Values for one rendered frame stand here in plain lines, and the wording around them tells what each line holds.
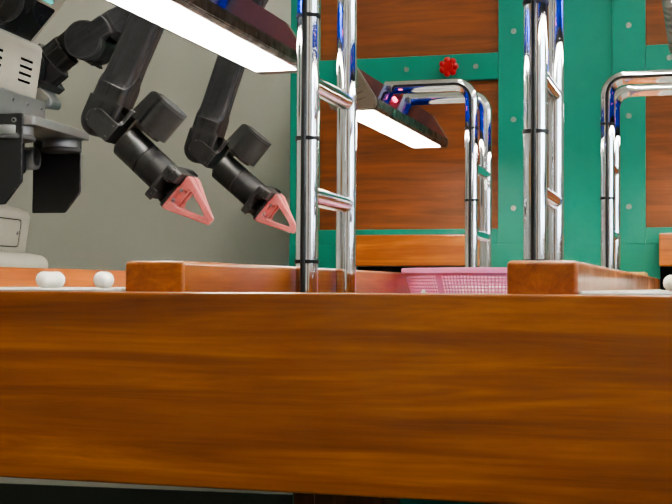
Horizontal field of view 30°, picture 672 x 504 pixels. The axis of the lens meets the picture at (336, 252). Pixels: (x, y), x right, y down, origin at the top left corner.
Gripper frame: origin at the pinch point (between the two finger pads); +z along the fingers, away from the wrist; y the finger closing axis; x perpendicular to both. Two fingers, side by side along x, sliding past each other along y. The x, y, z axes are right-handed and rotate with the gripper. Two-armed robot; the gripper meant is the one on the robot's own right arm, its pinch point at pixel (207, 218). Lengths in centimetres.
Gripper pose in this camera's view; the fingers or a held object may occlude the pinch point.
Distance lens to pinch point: 204.2
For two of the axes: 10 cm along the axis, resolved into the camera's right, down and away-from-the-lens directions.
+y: 2.8, 0.4, 9.6
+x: -6.4, 7.5, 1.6
